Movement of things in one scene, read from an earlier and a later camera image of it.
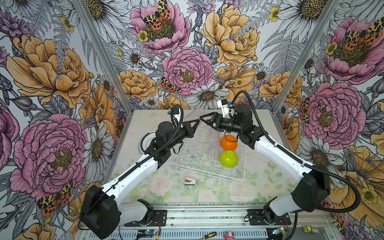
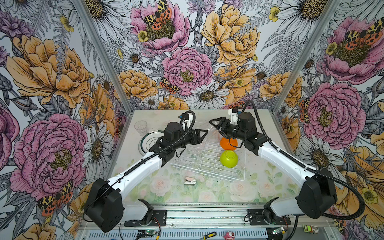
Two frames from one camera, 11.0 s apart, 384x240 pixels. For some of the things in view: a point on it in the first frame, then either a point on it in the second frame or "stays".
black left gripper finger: (190, 131) → (200, 135)
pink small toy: (229, 235) stays
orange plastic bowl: (227, 145) stays
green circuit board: (146, 233) stays
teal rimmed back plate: (145, 141) stays
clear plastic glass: (195, 115) → (141, 126)
